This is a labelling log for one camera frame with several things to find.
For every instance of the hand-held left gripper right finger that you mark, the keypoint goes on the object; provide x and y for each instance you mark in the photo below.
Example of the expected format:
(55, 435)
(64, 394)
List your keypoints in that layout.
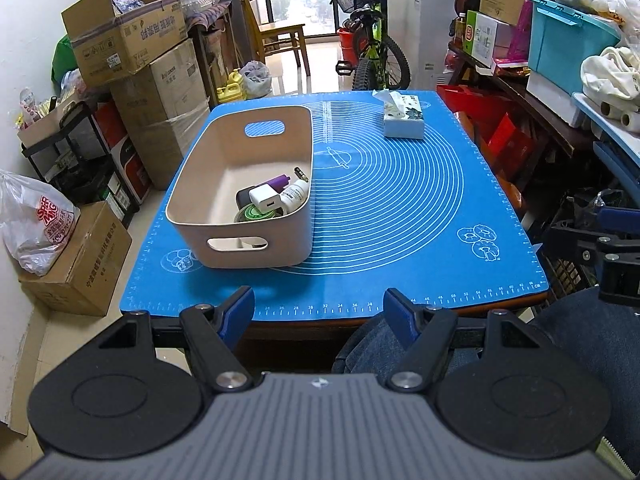
(400, 315)

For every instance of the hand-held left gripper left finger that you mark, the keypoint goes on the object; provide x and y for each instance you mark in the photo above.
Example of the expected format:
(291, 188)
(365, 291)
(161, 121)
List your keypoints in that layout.
(237, 310)

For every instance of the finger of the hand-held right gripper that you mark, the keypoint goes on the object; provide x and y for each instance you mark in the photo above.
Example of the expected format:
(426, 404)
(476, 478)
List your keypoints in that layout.
(620, 270)
(620, 220)

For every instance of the cream plastic basket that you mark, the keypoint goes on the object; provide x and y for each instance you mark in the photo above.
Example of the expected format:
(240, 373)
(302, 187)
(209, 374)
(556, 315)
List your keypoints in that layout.
(290, 240)

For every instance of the green tape roll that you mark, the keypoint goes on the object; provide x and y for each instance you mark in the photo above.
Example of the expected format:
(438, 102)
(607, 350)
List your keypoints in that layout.
(250, 214)

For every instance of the white USB charger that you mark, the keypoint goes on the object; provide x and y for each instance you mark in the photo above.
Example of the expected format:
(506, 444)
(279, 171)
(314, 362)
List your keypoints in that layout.
(265, 199)

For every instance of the small white bottle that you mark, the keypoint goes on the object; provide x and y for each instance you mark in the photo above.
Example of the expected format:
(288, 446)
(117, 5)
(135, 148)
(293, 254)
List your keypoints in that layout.
(295, 195)

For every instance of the small black gold connector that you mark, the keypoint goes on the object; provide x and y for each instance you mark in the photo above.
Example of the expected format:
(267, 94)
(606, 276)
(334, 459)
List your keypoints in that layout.
(300, 174)

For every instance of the person's blue jeans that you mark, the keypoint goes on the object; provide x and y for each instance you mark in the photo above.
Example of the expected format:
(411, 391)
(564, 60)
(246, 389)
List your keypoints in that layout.
(590, 340)

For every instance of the black remote control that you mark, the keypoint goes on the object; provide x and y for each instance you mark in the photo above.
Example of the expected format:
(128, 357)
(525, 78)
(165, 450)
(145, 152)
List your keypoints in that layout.
(244, 196)

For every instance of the blue silicone baking mat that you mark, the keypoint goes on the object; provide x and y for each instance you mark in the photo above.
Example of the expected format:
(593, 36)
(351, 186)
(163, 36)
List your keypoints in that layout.
(400, 200)

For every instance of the white cloth bundle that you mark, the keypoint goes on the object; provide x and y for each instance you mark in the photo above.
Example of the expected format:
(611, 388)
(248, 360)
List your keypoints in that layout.
(615, 75)

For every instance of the red paper bags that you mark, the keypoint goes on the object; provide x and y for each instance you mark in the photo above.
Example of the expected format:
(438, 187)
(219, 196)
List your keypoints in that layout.
(500, 135)

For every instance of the cardboard box with black print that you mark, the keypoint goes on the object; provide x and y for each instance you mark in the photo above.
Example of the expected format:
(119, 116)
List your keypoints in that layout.
(85, 270)

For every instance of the dark wooden shelf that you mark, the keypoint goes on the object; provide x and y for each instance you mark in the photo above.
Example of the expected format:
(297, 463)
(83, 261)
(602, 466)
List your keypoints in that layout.
(525, 92)

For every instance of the light blue storage bin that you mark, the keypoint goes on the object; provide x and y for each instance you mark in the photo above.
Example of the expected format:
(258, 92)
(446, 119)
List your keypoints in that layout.
(565, 45)

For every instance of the red and white appliance box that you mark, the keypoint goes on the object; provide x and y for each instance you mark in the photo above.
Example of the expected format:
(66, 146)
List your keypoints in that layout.
(125, 160)

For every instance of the black metal rack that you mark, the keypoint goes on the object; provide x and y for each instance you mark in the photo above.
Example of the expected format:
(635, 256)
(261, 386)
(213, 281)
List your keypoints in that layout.
(100, 180)

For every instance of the white floral tissue box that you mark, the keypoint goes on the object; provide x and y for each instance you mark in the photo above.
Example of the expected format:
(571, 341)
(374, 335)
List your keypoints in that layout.
(404, 120)

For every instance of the white plastic bag red print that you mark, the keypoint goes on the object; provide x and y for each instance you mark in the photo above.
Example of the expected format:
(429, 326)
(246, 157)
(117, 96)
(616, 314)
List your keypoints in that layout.
(35, 230)

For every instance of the yellow plastic jug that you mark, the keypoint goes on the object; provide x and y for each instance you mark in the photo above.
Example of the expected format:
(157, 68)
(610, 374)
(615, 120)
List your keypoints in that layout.
(230, 91)

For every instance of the green and white carton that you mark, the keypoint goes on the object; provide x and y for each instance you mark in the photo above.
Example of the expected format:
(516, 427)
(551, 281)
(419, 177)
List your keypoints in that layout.
(482, 40)

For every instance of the small white plastic bag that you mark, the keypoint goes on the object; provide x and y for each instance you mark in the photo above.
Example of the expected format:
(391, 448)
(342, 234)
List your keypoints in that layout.
(256, 80)

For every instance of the plain brown cardboard box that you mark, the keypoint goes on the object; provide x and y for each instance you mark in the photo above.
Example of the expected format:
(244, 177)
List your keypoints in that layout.
(160, 85)

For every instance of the green and black bicycle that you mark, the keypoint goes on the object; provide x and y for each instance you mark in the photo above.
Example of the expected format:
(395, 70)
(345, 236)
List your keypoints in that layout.
(370, 55)

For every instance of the small open cardboard box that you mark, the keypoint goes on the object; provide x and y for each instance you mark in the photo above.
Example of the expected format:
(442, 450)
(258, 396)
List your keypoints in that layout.
(45, 125)

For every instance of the red plastic bucket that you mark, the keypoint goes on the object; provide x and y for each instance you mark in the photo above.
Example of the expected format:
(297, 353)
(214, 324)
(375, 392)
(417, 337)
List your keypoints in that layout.
(346, 45)

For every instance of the white chest freezer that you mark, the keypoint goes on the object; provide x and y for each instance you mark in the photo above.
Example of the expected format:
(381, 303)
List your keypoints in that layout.
(430, 20)

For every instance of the wooden chair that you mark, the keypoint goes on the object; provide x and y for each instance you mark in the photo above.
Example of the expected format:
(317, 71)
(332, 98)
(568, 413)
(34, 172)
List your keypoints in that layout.
(280, 32)

